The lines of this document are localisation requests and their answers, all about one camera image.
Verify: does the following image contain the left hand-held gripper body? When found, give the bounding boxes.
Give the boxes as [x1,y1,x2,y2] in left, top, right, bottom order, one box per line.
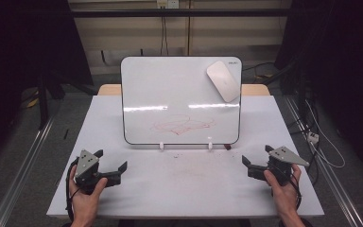
[74,149,109,195]

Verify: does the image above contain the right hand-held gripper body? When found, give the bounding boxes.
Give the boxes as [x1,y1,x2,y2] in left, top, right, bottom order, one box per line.
[263,145,310,187]

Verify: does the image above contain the white oval whiteboard eraser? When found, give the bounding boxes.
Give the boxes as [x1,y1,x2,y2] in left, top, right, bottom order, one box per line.
[205,60,242,104]

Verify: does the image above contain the person's right hand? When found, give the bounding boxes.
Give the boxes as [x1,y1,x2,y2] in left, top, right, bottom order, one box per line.
[263,164,303,217]

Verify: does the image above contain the person's left hand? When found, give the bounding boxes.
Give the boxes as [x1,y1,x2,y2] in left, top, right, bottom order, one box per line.
[68,165,109,221]

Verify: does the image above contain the white power strip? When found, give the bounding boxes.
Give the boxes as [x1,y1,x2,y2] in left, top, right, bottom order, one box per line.
[306,131,320,145]

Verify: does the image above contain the light wooden table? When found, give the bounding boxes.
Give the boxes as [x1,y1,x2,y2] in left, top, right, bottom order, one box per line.
[96,83,271,96]

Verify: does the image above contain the black metal stand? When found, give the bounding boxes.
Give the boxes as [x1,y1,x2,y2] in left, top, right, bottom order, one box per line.
[36,71,98,131]

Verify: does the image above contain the white whiteboard with black rim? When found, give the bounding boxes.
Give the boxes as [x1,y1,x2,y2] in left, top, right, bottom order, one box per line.
[120,56,243,146]

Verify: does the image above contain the dark curtain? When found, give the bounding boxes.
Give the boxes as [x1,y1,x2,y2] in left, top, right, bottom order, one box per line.
[273,0,363,181]
[0,0,94,171]

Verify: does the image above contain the black horizontal bar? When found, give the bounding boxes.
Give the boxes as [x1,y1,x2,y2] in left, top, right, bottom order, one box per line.
[70,8,291,19]

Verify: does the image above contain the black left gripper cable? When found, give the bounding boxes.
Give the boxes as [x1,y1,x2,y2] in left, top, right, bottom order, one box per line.
[64,156,80,223]

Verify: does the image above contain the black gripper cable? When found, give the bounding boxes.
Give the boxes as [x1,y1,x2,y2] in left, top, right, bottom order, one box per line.
[64,156,80,223]
[287,171,303,212]

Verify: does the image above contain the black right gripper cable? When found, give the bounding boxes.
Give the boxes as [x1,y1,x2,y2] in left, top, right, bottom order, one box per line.
[287,171,303,212]

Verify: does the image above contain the aluminium floor rail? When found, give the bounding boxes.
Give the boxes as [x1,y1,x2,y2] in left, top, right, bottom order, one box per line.
[0,114,58,227]
[284,95,363,227]

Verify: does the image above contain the white cable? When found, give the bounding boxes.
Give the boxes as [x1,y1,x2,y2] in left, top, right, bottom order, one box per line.
[304,99,347,169]

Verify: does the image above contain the black floor cables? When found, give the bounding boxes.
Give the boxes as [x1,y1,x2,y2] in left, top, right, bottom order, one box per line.
[241,61,277,83]

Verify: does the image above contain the black hanging cables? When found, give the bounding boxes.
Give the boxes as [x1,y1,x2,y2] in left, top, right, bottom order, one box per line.
[160,15,170,57]

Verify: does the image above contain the white wall outlet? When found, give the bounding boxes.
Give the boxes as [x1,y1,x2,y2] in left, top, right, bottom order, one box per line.
[156,0,181,9]

